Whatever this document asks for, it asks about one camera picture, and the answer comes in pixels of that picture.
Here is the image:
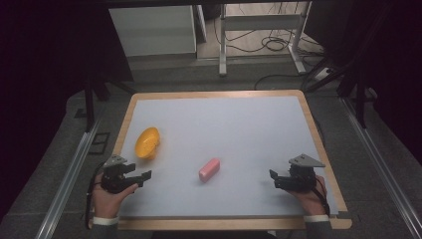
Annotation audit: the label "person's left hand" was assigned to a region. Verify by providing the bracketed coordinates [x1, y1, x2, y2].
[92, 171, 139, 220]

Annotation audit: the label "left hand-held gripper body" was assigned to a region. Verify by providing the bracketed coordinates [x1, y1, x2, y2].
[101, 154, 137, 195]

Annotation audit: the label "aluminium rail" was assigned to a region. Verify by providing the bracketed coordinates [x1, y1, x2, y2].
[34, 119, 102, 239]
[340, 97, 422, 239]

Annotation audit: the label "white table mat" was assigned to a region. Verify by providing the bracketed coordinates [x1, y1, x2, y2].
[117, 95, 340, 219]

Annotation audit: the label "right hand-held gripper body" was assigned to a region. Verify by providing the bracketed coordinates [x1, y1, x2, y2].
[276, 152, 326, 194]

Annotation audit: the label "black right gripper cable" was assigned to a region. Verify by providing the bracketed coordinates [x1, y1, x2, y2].
[314, 176, 331, 217]

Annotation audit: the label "pink soap bar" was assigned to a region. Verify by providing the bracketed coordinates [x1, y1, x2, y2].
[198, 157, 222, 183]

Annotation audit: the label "white cabinet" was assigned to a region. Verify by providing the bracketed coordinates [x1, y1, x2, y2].
[108, 4, 198, 58]

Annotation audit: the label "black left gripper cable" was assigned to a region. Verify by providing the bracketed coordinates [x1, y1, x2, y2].
[85, 160, 106, 231]

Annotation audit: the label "white power strip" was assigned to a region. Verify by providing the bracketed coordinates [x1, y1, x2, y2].
[314, 67, 334, 82]

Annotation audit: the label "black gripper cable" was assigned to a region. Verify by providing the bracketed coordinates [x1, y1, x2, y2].
[85, 160, 106, 231]
[314, 176, 331, 217]

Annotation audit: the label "yellow plastic bowl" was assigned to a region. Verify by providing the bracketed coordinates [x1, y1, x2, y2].
[133, 126, 161, 160]

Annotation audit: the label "white metal desk frame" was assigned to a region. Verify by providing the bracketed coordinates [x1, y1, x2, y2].
[218, 1, 314, 78]

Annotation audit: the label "black square floor frame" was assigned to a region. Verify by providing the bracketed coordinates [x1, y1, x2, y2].
[88, 131, 111, 155]

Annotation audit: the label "black stand leg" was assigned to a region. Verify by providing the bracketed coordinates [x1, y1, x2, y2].
[83, 79, 97, 133]

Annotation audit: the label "black floor cables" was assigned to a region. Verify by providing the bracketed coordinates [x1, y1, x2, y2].
[212, 3, 324, 68]

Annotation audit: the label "person's right hand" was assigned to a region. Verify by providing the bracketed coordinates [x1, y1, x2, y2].
[289, 174, 330, 217]

